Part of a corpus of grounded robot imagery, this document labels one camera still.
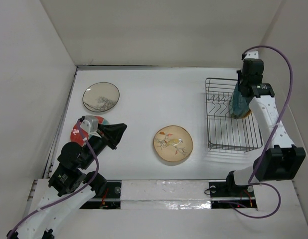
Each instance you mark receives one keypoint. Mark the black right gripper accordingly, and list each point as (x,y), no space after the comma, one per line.
(240,76)

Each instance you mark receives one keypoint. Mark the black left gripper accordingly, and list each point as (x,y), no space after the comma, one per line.
(113,131)

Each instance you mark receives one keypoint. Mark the dark teal scalloped plate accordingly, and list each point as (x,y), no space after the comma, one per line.
(238,106)

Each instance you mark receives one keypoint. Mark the orange woven wicker plate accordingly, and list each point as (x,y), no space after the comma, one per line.
(248,114)

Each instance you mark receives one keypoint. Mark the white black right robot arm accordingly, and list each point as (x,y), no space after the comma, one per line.
(281,158)

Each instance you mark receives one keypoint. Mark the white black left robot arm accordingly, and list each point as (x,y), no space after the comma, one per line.
(69,188)

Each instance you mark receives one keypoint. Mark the red patterned plate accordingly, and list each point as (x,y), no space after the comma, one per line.
(75,135)

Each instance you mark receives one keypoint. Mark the cream plate with tree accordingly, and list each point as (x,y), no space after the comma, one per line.
(101,97)

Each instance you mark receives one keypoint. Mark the beige plate with bird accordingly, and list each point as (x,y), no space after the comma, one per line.
(173,143)

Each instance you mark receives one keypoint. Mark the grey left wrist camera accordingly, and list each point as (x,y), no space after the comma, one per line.
(89,124)

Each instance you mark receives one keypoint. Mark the metal base rail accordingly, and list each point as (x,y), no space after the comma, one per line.
(171,195)

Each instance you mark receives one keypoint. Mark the dark wire dish rack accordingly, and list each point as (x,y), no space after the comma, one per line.
(224,132)

